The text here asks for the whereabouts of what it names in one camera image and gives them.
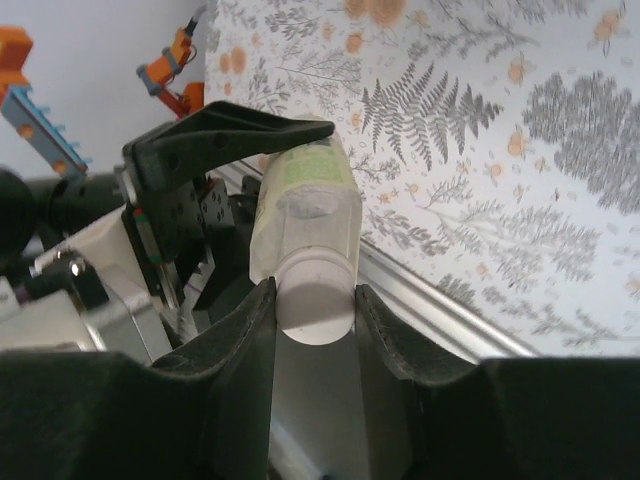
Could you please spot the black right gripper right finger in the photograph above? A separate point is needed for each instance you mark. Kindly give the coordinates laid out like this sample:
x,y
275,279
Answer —
x,y
525,425

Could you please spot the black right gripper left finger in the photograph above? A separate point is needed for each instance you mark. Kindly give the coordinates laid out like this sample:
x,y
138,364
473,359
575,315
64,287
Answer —
x,y
125,420

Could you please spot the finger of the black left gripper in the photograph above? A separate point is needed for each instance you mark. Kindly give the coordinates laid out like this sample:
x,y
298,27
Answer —
x,y
225,130

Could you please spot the clear bottle yellow label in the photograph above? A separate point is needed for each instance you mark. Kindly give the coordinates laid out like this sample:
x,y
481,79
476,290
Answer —
x,y
305,220

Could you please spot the white bottle cap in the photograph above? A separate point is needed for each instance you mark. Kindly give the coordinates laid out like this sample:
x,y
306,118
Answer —
x,y
315,310

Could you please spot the floral patterned tablecloth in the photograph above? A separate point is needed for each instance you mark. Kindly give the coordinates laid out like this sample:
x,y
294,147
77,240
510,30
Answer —
x,y
500,150

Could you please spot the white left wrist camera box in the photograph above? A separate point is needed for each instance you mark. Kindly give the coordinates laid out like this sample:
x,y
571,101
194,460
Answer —
x,y
100,310

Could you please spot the aluminium frame bar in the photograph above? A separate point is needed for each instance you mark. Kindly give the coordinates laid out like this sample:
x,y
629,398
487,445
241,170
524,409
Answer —
x,y
425,305

